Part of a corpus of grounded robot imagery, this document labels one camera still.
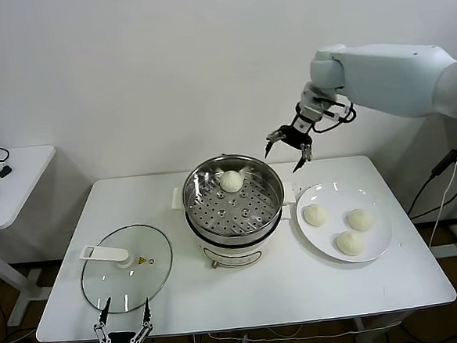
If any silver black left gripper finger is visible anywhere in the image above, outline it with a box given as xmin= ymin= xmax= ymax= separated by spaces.
xmin=127 ymin=297 xmax=156 ymax=343
xmin=90 ymin=297 xmax=116 ymax=343

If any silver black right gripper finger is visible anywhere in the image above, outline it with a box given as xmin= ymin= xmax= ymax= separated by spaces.
xmin=264 ymin=129 xmax=288 ymax=159
xmin=290 ymin=141 xmax=315 ymax=174

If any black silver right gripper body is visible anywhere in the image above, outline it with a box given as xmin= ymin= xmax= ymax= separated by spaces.
xmin=275 ymin=108 xmax=324 ymax=150

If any white steamed baozi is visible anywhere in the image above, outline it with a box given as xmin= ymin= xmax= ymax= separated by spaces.
xmin=218 ymin=169 xmax=244 ymax=195
xmin=346 ymin=207 xmax=376 ymax=234
xmin=336 ymin=229 xmax=366 ymax=258
xmin=301 ymin=202 xmax=330 ymax=228

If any stainless steel steamer basket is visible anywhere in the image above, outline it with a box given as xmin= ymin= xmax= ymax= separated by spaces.
xmin=179 ymin=150 xmax=289 ymax=251

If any white round plate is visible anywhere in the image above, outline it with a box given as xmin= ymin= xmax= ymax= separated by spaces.
xmin=294 ymin=179 xmax=395 ymax=268

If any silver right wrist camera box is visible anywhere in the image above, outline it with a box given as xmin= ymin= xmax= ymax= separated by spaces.
xmin=300 ymin=87 xmax=325 ymax=114

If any glass lid with white handle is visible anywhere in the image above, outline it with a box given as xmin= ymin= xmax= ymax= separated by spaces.
xmin=77 ymin=221 xmax=178 ymax=316

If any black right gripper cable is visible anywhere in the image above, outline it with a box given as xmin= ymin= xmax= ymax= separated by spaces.
xmin=309 ymin=97 xmax=358 ymax=134

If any white floor cable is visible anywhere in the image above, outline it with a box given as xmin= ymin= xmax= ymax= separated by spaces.
xmin=206 ymin=320 xmax=386 ymax=343

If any black power cable with adapter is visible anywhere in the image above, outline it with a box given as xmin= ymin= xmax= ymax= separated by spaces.
xmin=402 ymin=149 xmax=457 ymax=219

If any white hanging cable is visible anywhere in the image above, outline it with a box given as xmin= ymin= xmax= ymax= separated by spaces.
xmin=421 ymin=124 xmax=457 ymax=247

